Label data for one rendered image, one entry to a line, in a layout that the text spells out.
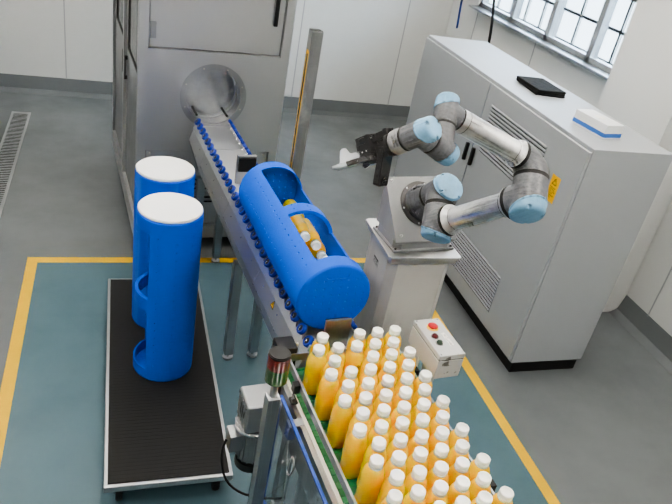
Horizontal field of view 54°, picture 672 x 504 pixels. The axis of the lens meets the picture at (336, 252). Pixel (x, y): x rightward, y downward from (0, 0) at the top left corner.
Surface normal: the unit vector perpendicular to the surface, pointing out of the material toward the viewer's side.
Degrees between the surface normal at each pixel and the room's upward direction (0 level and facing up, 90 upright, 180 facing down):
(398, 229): 45
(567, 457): 0
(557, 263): 90
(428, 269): 90
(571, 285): 90
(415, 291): 90
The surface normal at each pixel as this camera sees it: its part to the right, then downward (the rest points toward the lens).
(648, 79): -0.95, 0.00
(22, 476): 0.17, -0.85
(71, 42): 0.26, 0.53
